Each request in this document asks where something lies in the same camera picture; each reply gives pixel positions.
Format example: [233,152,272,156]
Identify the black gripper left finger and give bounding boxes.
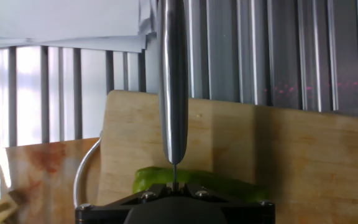
[75,183,175,224]

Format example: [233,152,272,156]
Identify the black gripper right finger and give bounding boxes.
[176,183,275,224]

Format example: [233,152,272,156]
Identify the steel cleaver knife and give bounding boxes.
[157,0,189,185]

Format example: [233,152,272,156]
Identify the green chili pepper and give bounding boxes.
[132,166,270,203]

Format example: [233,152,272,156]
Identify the wooden cutting board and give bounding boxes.
[73,90,358,224]

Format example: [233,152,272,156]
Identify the white paper sheets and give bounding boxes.
[0,0,158,53]

